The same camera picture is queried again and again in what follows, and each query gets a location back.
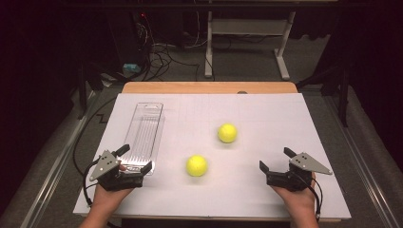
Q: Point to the person's left hand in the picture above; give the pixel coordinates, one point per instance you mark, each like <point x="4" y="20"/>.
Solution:
<point x="109" y="199"/>

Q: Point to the metal floor rail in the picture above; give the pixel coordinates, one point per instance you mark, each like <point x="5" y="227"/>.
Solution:
<point x="65" y="155"/>
<point x="361" y="162"/>

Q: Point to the clear plastic container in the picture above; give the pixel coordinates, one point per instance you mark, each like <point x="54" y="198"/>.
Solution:
<point x="144" y="133"/>

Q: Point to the white foam board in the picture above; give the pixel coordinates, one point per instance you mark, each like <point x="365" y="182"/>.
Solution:
<point x="221" y="196"/>

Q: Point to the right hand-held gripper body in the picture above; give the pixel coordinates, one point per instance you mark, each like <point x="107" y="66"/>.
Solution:
<point x="309" y="163"/>

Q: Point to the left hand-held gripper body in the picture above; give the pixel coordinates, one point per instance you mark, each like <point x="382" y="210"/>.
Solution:
<point x="107" y="164"/>

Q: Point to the small teal object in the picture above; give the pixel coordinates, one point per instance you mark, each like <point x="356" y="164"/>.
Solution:
<point x="131" y="67"/>

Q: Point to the black stand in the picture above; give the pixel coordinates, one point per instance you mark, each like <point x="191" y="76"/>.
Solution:
<point x="343" y="101"/>
<point x="83" y="95"/>

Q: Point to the wooden table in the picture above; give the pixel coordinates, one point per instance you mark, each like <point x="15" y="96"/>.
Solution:
<point x="209" y="87"/>

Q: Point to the person's right hand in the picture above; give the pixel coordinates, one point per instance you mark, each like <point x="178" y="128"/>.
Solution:
<point x="301" y="202"/>

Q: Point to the dark computer case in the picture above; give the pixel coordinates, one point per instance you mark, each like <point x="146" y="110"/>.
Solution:
<point x="126" y="38"/>

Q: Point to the yellow tennis ball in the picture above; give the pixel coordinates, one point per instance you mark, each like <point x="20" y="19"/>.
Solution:
<point x="227" y="133"/>
<point x="196" y="165"/>

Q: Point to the white metal stand frame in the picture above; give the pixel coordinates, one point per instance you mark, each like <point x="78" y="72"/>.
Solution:
<point x="208" y="47"/>

